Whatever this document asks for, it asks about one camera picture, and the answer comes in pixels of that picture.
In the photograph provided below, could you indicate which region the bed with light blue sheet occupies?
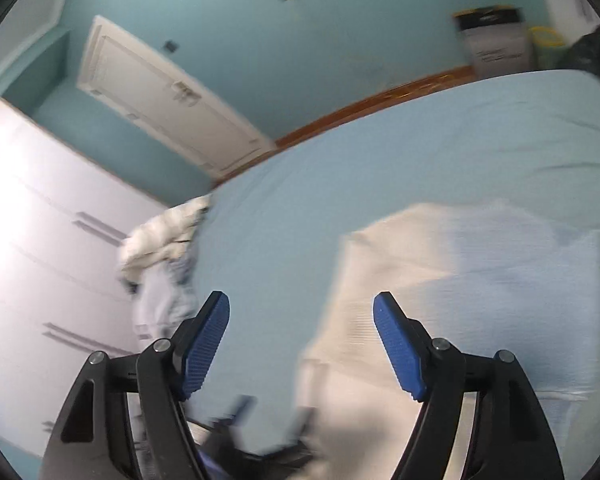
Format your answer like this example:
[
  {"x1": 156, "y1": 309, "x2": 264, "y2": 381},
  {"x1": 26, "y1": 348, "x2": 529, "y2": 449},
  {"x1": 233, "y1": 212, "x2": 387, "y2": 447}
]
[{"x1": 185, "y1": 67, "x2": 600, "y2": 461}]

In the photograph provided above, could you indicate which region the white door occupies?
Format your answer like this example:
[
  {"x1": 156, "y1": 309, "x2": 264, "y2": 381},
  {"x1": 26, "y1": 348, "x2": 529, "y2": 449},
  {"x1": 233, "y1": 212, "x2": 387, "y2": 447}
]
[{"x1": 77, "y1": 15, "x2": 276, "y2": 181}]

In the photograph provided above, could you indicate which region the black bag with teal contents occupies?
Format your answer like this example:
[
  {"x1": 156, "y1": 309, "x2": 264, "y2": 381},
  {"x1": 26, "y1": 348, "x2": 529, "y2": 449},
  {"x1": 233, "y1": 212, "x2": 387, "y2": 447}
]
[{"x1": 569, "y1": 26, "x2": 600, "y2": 92}]

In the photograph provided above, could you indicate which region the white wardrobe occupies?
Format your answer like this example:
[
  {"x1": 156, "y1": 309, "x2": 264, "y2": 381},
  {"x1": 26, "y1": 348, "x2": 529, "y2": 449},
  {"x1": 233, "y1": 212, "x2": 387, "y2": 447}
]
[{"x1": 0, "y1": 100, "x2": 168, "y2": 458}]

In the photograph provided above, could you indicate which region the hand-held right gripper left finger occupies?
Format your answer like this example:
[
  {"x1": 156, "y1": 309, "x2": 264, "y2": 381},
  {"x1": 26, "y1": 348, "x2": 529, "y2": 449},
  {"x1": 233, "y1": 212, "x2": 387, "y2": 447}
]
[{"x1": 40, "y1": 291, "x2": 230, "y2": 480}]

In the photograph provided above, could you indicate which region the black and white carton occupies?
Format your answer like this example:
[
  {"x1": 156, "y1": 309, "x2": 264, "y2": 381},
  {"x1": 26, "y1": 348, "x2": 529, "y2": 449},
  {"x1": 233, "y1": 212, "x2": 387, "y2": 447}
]
[{"x1": 454, "y1": 5, "x2": 532, "y2": 79}]

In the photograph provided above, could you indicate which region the pale blue garment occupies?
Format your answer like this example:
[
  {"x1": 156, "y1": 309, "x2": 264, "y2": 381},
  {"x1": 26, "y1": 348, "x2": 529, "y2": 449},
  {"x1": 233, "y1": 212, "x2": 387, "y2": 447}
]
[{"x1": 132, "y1": 255, "x2": 199, "y2": 343}]

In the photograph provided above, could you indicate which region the yellow bin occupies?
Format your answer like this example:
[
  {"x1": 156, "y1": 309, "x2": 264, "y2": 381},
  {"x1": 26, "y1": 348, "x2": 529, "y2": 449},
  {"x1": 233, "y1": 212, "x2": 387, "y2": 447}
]
[{"x1": 529, "y1": 25, "x2": 567, "y2": 72}]

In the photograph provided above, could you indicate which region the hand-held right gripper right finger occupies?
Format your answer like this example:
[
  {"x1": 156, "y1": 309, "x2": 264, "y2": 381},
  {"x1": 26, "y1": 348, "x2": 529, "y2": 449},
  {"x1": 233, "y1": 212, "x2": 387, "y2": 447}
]
[{"x1": 372, "y1": 291, "x2": 566, "y2": 480}]

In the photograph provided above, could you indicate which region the white crumpled clothes pile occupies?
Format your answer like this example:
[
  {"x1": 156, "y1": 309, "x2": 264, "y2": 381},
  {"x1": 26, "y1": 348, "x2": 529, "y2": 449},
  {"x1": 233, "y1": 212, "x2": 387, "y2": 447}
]
[{"x1": 117, "y1": 192, "x2": 216, "y2": 293}]

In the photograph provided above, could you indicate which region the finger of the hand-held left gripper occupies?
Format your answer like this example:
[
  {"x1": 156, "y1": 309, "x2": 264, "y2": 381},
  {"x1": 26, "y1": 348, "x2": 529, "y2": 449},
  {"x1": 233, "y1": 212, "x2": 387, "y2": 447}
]
[
  {"x1": 231, "y1": 395, "x2": 257, "y2": 424},
  {"x1": 291, "y1": 406, "x2": 317, "y2": 444}
]

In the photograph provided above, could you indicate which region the cream and blue knitted sweater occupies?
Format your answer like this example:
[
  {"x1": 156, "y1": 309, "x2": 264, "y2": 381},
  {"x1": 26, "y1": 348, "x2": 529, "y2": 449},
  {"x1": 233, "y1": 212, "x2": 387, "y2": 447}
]
[{"x1": 295, "y1": 200, "x2": 600, "y2": 480}]

